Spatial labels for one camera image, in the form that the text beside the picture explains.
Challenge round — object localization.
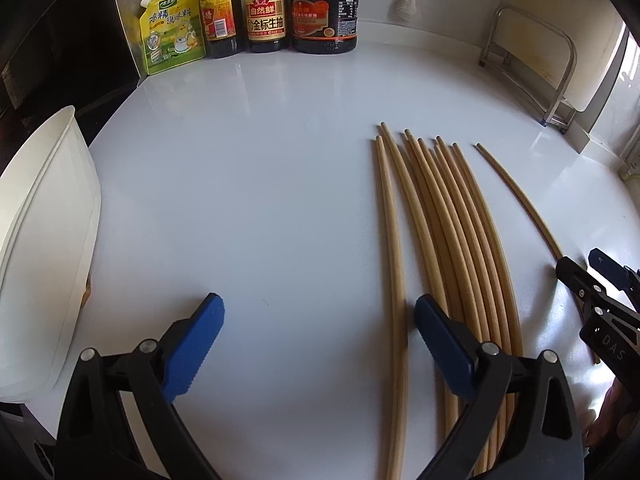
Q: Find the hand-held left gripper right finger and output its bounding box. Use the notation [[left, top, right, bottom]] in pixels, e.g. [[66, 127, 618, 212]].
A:
[[414, 294, 586, 480]]

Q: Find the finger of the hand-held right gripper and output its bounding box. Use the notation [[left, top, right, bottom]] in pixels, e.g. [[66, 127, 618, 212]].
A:
[[588, 248, 640, 311], [556, 256, 609, 320]]

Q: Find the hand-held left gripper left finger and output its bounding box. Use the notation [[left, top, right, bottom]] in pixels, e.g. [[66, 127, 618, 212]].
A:
[[54, 292, 226, 480]]

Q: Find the pile of wooden chopsticks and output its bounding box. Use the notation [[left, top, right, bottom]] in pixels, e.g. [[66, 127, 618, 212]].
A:
[[374, 121, 525, 480]]

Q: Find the tan bamboo chopstick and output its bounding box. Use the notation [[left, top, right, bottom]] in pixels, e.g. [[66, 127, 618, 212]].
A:
[[475, 143, 601, 366]]

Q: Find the white round plastic container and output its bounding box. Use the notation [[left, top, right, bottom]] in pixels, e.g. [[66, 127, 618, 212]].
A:
[[0, 105, 102, 403]]

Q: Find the person's right hand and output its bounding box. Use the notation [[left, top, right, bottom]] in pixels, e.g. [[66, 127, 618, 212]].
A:
[[584, 377, 626, 448]]

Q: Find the metal cutting board rack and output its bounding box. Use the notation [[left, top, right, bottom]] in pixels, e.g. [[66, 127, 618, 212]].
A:
[[479, 4, 578, 133]]

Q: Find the white cutting board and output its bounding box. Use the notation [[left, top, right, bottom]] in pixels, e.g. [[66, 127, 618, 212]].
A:
[[500, 0, 627, 113]]

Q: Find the yellow green seasoning pouch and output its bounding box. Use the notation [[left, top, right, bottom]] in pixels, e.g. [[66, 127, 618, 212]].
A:
[[136, 0, 207, 76]]

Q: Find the yellow capped vinegar bottle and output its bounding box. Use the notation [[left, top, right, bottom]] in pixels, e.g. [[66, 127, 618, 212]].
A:
[[197, 0, 246, 59]]

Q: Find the slim soy sauce bottle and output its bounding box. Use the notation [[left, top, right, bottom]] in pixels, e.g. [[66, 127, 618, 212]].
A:
[[244, 0, 289, 54]]

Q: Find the black glossy range hood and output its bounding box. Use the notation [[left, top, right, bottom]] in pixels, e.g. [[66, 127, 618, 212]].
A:
[[0, 0, 139, 126]]

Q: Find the large red handled sauce bottle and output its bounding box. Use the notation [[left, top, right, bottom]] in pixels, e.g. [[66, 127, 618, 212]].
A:
[[289, 0, 361, 54]]

